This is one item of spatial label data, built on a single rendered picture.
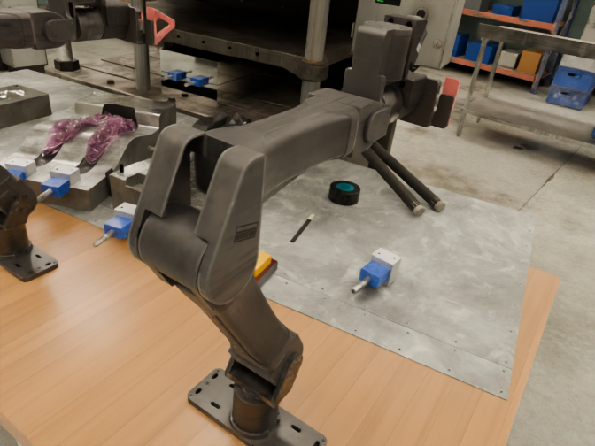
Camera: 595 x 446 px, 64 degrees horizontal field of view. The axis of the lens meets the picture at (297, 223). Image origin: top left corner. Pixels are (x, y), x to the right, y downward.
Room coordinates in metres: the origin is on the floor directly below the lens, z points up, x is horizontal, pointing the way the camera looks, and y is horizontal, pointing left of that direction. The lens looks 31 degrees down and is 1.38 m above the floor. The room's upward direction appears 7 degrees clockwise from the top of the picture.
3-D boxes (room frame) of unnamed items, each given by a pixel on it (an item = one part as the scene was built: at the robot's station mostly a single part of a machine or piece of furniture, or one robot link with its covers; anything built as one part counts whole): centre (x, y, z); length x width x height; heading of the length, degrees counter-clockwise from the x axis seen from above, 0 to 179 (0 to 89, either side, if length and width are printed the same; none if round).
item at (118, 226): (0.82, 0.37, 0.83); 0.13 x 0.05 x 0.05; 165
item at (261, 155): (0.44, 0.02, 1.17); 0.30 x 0.09 x 0.12; 149
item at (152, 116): (1.18, 0.57, 0.86); 0.50 x 0.26 x 0.11; 173
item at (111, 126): (1.18, 0.56, 0.90); 0.26 x 0.18 x 0.08; 173
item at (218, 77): (2.06, 0.38, 0.87); 0.50 x 0.27 x 0.17; 156
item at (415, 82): (0.66, -0.11, 1.26); 0.07 x 0.06 x 0.11; 59
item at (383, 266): (0.76, -0.16, 0.83); 0.13 x 0.05 x 0.05; 144
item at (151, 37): (1.01, 0.34, 1.20); 0.09 x 0.07 x 0.07; 149
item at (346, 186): (1.13, -0.11, 0.82); 0.08 x 0.08 x 0.04
